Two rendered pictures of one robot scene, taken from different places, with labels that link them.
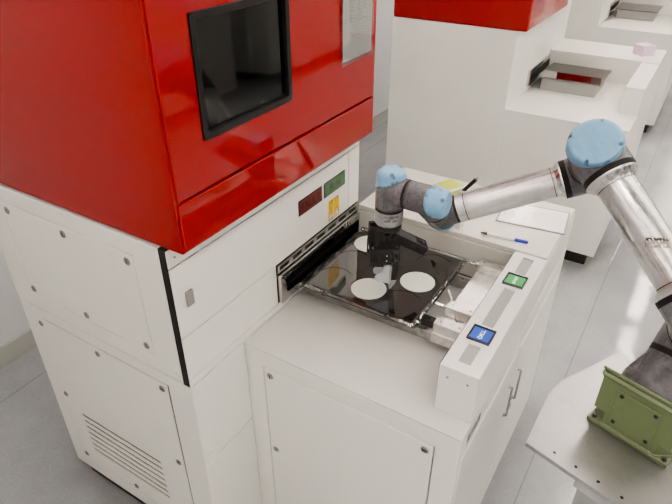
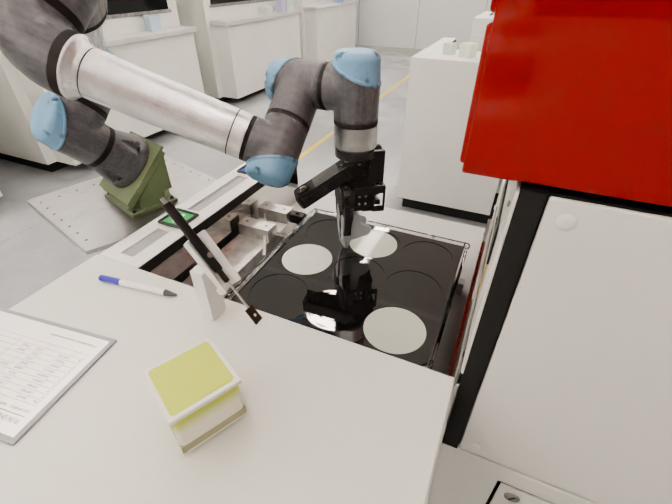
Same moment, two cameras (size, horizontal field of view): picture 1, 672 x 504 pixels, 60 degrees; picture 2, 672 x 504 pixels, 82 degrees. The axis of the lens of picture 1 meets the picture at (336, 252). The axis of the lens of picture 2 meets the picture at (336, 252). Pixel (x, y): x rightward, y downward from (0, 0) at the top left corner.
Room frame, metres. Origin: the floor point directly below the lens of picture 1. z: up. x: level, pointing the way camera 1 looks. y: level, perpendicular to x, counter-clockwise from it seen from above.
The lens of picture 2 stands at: (1.99, -0.26, 1.37)
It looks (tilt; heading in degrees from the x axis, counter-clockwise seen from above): 36 degrees down; 172
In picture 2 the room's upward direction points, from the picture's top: straight up
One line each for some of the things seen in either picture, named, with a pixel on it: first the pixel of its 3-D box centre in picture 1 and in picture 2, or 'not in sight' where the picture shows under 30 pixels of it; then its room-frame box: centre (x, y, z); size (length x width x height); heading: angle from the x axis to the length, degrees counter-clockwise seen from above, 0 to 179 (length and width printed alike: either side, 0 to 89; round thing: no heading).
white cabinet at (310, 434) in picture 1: (415, 386); not in sight; (1.44, -0.27, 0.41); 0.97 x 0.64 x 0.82; 148
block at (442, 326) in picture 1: (449, 328); (276, 212); (1.16, -0.29, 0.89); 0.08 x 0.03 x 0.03; 58
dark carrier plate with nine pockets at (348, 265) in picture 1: (384, 271); (356, 273); (1.42, -0.14, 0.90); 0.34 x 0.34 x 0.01; 58
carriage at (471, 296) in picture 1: (470, 305); (238, 257); (1.30, -0.38, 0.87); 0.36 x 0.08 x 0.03; 148
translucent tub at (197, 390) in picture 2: (449, 193); (197, 394); (1.72, -0.37, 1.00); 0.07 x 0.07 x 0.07; 32
